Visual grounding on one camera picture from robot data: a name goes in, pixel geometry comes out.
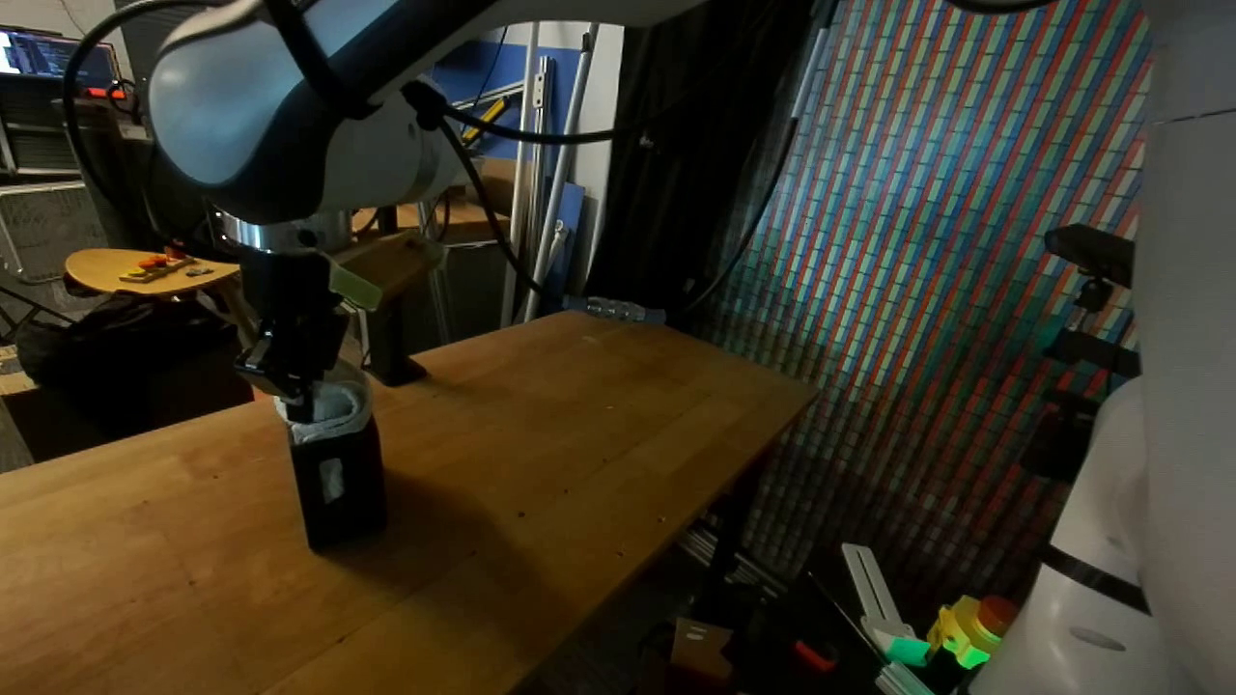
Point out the black perforated box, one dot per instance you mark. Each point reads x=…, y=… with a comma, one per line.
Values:
x=343, y=488

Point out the black vertical pole stand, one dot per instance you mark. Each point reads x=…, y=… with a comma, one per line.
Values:
x=389, y=351

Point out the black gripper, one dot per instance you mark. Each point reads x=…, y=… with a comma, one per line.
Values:
x=299, y=319

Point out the round wooden stool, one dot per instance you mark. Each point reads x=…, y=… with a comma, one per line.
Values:
x=156, y=277

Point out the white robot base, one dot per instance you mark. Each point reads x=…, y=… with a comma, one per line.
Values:
x=1138, y=588

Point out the light blue cloth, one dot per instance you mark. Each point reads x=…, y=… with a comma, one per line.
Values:
x=334, y=406

